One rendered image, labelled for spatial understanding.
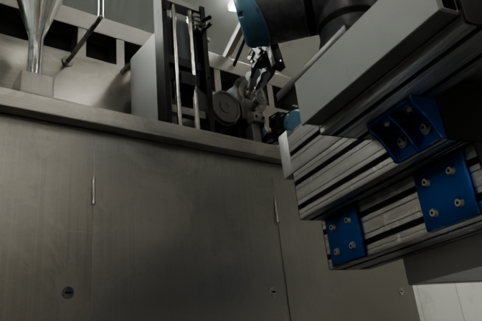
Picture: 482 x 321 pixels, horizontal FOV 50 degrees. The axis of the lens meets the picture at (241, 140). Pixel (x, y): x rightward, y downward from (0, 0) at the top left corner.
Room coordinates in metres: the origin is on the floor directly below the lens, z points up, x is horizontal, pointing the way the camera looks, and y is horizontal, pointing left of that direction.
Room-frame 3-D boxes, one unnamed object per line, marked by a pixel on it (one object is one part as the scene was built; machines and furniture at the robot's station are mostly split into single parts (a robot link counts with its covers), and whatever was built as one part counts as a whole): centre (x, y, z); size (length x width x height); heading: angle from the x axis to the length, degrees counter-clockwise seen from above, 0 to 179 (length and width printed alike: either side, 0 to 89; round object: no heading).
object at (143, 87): (1.54, 0.30, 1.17); 0.34 x 0.05 x 0.54; 39
